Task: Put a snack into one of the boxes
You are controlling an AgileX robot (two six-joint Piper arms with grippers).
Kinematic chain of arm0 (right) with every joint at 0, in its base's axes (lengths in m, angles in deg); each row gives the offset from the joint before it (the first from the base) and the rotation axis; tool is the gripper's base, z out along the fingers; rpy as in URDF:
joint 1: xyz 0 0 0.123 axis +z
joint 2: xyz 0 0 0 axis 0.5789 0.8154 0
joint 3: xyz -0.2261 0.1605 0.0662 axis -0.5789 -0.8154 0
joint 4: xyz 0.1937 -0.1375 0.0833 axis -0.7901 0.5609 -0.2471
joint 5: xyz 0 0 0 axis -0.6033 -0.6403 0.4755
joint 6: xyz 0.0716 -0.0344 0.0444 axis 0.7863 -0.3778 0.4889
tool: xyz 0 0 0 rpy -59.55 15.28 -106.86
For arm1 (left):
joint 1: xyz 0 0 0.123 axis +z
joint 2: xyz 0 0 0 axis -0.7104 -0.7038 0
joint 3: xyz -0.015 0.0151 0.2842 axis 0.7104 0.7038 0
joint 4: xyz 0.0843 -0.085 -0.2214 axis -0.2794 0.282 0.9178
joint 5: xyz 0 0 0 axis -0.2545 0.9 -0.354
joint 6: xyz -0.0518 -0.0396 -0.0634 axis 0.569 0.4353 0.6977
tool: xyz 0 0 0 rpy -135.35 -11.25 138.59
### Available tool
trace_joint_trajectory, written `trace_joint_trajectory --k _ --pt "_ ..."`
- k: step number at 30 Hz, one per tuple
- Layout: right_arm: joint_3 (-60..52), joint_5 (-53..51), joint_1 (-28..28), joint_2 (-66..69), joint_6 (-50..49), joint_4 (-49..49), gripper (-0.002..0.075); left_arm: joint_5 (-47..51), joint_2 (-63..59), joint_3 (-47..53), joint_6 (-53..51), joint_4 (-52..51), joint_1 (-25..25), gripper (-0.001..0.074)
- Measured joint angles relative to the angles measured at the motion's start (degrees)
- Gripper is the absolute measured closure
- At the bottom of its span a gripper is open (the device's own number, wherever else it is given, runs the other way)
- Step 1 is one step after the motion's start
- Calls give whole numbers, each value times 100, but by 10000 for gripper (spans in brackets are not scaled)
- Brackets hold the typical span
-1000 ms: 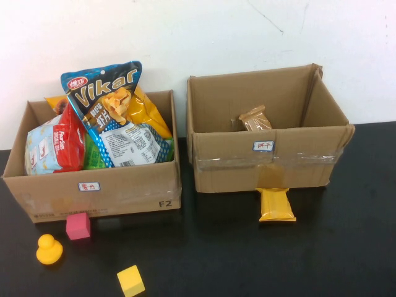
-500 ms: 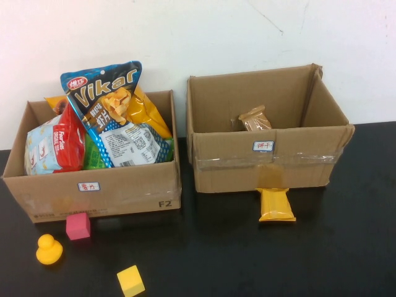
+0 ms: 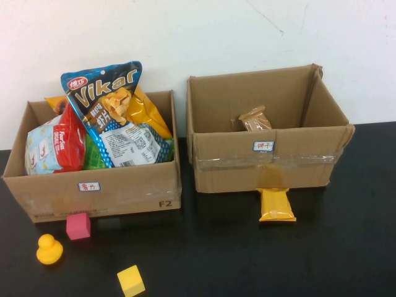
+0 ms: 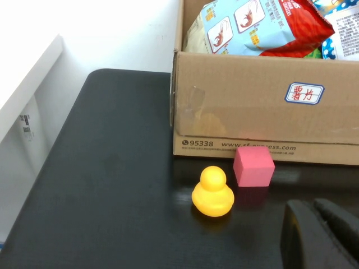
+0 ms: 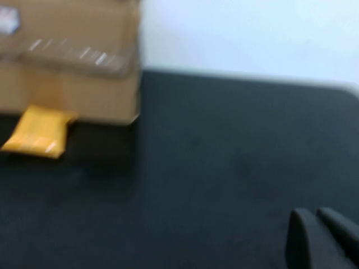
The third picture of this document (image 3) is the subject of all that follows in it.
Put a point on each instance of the yellow snack bar packet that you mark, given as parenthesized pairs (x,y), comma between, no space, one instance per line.
(275,205)

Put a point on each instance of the blue Vikar prawn chip bag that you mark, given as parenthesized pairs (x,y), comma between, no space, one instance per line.
(108,105)

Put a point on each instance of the red and blue prawn cracker bag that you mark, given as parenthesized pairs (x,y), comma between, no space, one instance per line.
(62,148)

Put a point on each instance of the cardboard box with clear tape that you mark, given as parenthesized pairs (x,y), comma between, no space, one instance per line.
(235,92)

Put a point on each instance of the pink foam cube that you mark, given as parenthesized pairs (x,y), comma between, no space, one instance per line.
(78,227)

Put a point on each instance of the green snack bag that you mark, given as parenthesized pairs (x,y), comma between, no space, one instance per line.
(94,157)

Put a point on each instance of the yellow rubber duck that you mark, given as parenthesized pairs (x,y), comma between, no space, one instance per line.
(49,252)

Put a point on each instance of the brown snack bar packet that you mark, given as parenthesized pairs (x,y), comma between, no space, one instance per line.
(256,122)

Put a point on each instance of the yellow foam cube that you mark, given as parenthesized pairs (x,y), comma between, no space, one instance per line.
(130,281)

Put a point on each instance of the large yellow chip bag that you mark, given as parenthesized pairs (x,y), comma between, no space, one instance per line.
(145,114)

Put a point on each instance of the cardboard box printed F2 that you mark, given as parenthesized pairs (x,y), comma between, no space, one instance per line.
(123,188)

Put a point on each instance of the orange snack bag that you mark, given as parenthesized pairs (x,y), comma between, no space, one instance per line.
(57,103)

